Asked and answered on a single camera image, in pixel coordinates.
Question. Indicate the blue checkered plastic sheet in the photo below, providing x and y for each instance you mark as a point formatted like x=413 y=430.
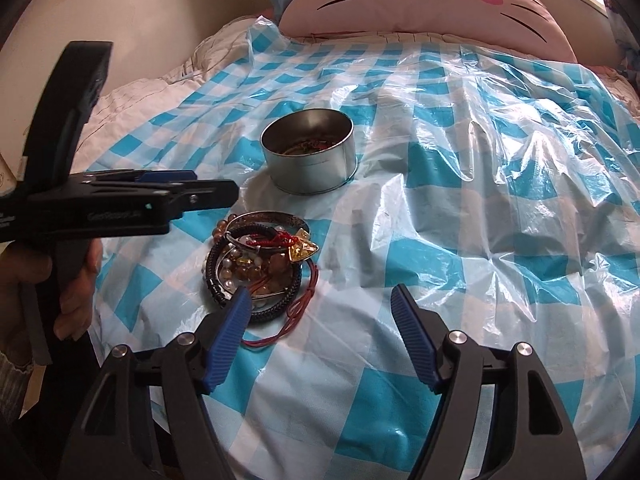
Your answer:
x=450 y=210

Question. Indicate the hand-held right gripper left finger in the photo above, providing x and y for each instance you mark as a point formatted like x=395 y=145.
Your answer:
x=230 y=340

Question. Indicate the yellow crystal pendant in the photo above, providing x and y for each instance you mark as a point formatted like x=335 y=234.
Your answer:
x=302 y=249

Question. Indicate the pink cat face pillow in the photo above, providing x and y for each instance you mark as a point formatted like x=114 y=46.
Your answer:
x=425 y=15

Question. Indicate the round metal tin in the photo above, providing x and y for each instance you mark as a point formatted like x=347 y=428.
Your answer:
x=310 y=170

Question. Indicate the person's left hand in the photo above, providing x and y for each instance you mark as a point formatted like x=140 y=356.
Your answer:
x=75 y=305

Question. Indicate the cream quilt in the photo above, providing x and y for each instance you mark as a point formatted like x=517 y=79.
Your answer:
x=140 y=95

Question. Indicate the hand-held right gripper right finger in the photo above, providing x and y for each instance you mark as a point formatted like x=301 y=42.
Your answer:
x=415 y=340

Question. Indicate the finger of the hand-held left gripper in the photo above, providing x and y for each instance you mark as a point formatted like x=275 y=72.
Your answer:
x=165 y=176
x=210 y=194

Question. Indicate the silver bangle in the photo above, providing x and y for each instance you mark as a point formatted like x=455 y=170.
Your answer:
x=265 y=215

